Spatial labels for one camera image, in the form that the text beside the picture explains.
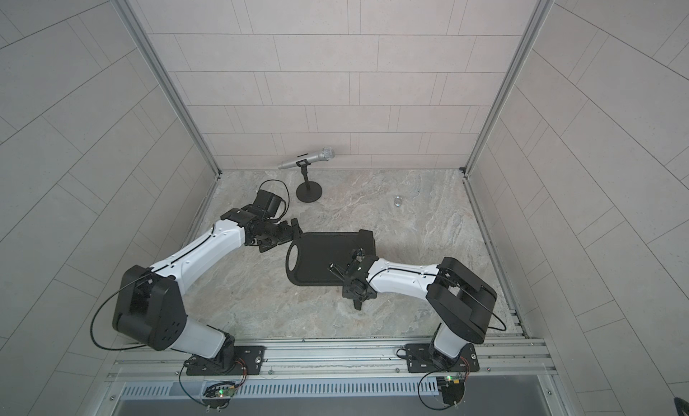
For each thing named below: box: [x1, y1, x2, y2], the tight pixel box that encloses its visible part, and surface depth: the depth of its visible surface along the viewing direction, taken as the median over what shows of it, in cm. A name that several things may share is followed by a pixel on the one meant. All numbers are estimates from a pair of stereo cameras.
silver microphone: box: [278, 147, 336, 170], surface depth 93 cm
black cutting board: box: [285, 229, 376, 286], surface depth 97 cm
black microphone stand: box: [295, 158, 323, 203], surface depth 110 cm
